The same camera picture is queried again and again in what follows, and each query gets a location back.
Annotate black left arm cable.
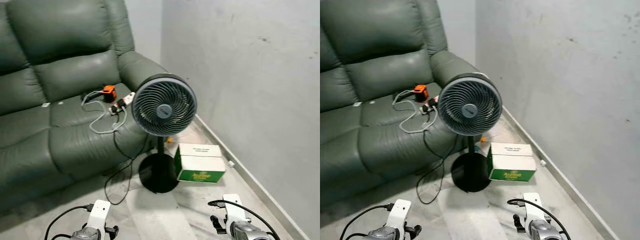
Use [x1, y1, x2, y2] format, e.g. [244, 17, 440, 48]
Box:
[339, 202, 397, 240]
[43, 203, 94, 240]

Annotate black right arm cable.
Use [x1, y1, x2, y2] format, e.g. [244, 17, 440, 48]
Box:
[207, 198, 282, 240]
[506, 197, 574, 240]

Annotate white cable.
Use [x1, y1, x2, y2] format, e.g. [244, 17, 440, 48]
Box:
[81, 90, 129, 135]
[392, 90, 439, 135]

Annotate white power strip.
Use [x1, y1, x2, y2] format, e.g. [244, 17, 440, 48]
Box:
[109, 91, 137, 115]
[421, 95, 442, 115]

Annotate green and white cardboard box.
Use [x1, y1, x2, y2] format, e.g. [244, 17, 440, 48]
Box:
[173, 143, 227, 184]
[486, 142, 538, 183]

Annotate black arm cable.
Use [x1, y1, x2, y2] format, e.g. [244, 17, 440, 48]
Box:
[506, 197, 574, 240]
[339, 202, 397, 240]
[207, 198, 282, 240]
[43, 203, 94, 240]

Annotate black pedestal fan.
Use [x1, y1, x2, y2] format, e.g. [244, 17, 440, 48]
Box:
[436, 73, 503, 194]
[131, 73, 198, 195]

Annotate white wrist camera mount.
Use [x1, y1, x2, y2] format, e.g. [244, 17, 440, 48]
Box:
[222, 193, 247, 236]
[521, 192, 546, 233]
[391, 198, 413, 237]
[87, 199, 112, 237]

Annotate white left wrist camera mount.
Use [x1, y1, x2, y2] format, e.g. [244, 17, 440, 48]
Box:
[391, 198, 413, 237]
[87, 199, 112, 237]

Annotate black fan power cable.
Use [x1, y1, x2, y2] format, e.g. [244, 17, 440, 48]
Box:
[103, 129, 152, 206]
[416, 131, 463, 206]

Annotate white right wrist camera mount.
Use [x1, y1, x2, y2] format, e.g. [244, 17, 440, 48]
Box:
[521, 192, 546, 233]
[222, 193, 247, 236]

